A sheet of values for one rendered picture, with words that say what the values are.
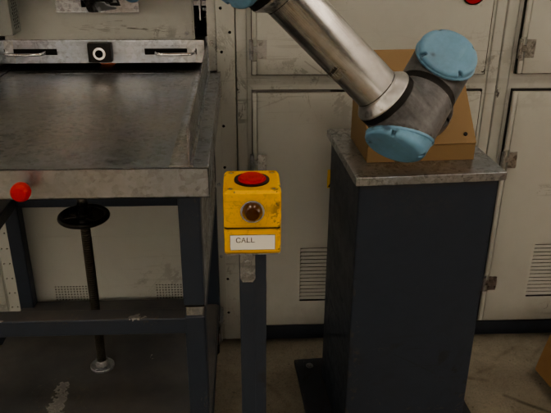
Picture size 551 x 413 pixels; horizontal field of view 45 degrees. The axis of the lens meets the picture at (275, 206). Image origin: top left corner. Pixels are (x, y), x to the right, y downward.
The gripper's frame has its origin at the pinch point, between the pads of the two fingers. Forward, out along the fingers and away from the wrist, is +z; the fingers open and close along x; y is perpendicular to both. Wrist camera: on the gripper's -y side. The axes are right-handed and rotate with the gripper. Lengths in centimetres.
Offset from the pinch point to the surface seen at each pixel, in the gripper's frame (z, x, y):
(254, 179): -70, -53, 36
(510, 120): 13, -27, 109
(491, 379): 31, -99, 107
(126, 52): 10.0, -8.7, 5.6
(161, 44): 8.9, -6.9, 14.9
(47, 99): -11.7, -26.7, -8.6
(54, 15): 6.7, -0.1, -12.1
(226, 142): 19.0, -31.1, 31.3
